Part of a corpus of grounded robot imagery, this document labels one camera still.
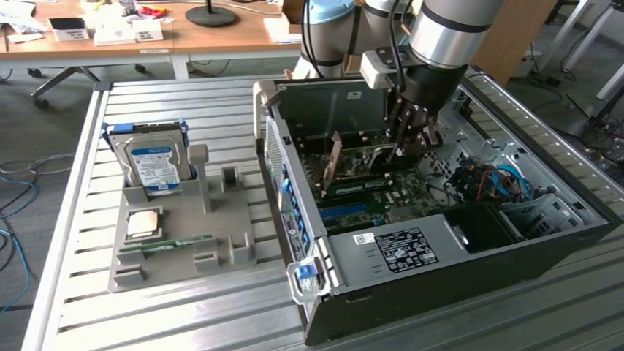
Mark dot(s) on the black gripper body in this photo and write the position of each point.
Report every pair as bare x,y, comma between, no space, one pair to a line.
433,87

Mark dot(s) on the graphics card with black heatsink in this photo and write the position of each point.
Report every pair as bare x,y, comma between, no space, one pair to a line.
357,161

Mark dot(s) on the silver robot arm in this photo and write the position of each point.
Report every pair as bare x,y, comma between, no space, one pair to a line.
448,36

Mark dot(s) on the green motherboard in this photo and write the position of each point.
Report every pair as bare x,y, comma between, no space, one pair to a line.
409,192

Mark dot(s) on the installed RAM stick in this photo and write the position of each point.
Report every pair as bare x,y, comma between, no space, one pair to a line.
350,189

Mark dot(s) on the dark metal drive cage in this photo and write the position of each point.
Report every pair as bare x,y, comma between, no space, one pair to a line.
316,106

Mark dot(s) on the blue expansion slot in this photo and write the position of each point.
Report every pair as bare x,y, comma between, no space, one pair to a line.
342,210

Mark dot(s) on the blue card retention bar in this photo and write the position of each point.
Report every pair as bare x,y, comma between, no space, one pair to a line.
292,212

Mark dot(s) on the grey metal disk bay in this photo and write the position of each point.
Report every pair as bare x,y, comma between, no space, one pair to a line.
545,217

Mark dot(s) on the white paper stack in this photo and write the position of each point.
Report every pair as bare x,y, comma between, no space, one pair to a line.
281,31

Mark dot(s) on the brown cardboard box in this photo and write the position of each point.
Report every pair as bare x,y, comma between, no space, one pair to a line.
292,9

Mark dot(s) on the grey power supply with label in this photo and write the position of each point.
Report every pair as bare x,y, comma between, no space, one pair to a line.
353,265

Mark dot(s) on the blue case latch tab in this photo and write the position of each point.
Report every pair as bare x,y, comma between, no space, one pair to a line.
305,272

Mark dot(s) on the black open PC case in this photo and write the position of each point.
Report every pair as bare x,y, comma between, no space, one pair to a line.
438,292

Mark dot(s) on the wooden desk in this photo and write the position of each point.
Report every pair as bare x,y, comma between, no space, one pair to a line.
204,40

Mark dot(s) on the grey parts rack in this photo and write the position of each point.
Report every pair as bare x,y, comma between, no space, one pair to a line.
194,223

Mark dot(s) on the black round lamp base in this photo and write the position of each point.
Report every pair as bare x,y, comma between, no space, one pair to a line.
210,15

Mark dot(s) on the green RAM stick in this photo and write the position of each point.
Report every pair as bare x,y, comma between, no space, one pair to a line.
170,244

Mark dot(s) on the CPU chip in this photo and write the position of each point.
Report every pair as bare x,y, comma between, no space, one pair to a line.
142,223

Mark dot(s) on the white box with label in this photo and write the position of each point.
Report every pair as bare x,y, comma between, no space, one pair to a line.
146,31

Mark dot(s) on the red small item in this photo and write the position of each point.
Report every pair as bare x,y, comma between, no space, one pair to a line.
154,11

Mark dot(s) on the white flat box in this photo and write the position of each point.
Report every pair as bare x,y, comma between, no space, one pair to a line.
113,36

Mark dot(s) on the black chair base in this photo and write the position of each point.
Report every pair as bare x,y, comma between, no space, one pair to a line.
58,78

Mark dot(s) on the white box with black inside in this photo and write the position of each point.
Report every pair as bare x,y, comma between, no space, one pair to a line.
69,30

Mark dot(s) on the loose white papers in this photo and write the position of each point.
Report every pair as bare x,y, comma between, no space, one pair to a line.
18,22

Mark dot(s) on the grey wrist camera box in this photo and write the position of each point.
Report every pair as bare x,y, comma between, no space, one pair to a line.
377,71

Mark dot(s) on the white desk frame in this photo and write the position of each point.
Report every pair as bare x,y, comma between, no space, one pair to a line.
592,36

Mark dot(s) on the hard disk with blue bracket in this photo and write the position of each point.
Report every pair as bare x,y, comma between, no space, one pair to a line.
153,164

